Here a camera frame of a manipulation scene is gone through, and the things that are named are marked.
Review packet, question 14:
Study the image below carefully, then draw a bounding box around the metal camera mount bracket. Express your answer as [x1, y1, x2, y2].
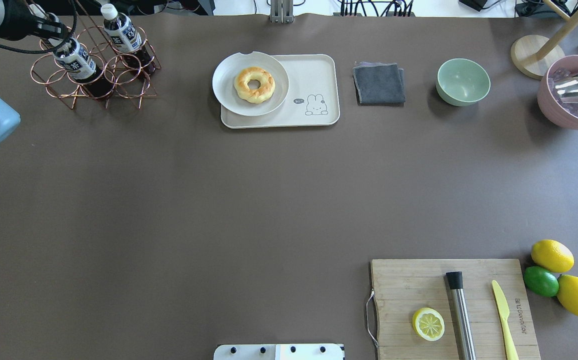
[270, 0, 295, 24]

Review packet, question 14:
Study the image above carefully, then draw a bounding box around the cream rabbit tray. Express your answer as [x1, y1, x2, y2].
[219, 54, 340, 129]

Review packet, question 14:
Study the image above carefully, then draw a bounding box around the tea bottle white cap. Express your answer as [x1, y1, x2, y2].
[52, 37, 114, 101]

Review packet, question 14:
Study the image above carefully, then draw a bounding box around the half lemon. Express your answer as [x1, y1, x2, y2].
[411, 307, 445, 342]

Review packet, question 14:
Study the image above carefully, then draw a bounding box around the wooden cup stand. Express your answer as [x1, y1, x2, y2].
[510, 0, 578, 80]

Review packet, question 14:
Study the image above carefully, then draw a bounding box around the bamboo cutting board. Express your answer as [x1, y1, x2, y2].
[370, 259, 541, 360]

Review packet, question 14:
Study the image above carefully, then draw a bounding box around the black braided cable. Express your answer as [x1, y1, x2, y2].
[0, 0, 80, 55]

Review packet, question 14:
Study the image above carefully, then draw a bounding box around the steel muddler black tip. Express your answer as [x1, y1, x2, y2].
[446, 271, 477, 360]

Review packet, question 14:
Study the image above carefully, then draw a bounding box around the upper whole lemon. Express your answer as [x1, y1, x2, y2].
[530, 239, 575, 273]

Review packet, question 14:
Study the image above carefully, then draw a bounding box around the copper wire bottle rack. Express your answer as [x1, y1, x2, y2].
[30, 0, 162, 109]

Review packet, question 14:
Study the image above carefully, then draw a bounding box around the green lime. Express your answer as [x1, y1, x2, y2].
[523, 265, 560, 297]

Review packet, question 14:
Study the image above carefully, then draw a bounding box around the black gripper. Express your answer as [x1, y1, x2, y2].
[23, 5, 67, 48]

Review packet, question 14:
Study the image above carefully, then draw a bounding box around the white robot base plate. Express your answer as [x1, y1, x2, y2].
[213, 342, 346, 360]

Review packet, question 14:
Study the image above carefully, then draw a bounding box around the yellow plastic knife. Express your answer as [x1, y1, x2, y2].
[491, 280, 520, 360]

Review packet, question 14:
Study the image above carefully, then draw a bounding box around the pink ice bowl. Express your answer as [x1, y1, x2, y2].
[537, 54, 578, 130]

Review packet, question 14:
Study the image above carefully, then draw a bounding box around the white round plate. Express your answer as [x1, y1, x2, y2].
[212, 51, 290, 116]

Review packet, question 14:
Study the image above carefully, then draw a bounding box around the glazed ring donut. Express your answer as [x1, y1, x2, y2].
[233, 66, 276, 104]

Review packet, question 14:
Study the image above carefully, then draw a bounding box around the grey folded cloth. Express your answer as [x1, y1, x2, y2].
[352, 62, 406, 105]

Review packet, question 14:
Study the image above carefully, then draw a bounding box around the mint green bowl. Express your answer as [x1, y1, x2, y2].
[435, 58, 491, 107]

